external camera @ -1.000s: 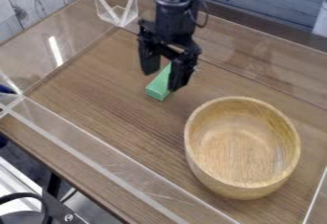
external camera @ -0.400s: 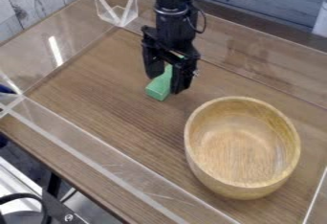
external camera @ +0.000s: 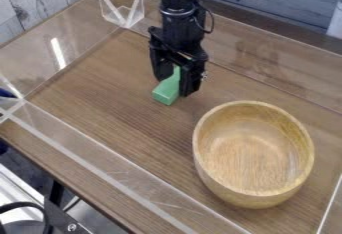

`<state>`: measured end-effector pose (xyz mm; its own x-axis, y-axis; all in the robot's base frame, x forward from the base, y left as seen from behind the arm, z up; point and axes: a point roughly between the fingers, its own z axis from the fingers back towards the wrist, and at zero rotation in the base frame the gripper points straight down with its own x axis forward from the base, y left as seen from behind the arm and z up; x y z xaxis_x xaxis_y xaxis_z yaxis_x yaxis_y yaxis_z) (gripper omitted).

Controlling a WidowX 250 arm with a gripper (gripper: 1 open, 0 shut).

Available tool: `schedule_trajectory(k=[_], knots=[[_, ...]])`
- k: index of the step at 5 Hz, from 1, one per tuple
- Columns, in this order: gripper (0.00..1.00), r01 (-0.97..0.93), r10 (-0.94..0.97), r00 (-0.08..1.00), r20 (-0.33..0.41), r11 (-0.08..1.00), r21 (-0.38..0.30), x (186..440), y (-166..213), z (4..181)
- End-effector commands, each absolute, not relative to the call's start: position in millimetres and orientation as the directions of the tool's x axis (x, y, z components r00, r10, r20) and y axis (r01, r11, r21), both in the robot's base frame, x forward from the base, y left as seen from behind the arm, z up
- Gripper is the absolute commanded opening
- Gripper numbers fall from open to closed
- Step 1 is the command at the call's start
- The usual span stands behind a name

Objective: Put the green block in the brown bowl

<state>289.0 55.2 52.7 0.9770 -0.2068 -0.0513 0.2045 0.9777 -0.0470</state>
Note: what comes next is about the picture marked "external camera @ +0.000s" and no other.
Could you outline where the clear acrylic enclosure wall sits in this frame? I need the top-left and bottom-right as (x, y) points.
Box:
(0, 0), (342, 234)

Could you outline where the light wooden bowl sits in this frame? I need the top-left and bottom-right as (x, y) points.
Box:
(192, 100), (315, 209)

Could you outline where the black metal bracket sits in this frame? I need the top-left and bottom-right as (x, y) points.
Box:
(44, 199), (92, 234)

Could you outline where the black cable lower left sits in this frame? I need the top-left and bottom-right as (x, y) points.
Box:
(0, 201), (52, 234)

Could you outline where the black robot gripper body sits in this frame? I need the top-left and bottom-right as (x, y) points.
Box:
(148, 7), (208, 66)

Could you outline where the green rectangular block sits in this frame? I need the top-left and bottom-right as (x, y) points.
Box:
(152, 67), (180, 106)

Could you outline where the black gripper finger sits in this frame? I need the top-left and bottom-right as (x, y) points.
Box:
(149, 45), (176, 81)
(178, 61), (204, 97)

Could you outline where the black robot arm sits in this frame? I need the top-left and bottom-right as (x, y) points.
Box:
(148, 0), (212, 97)

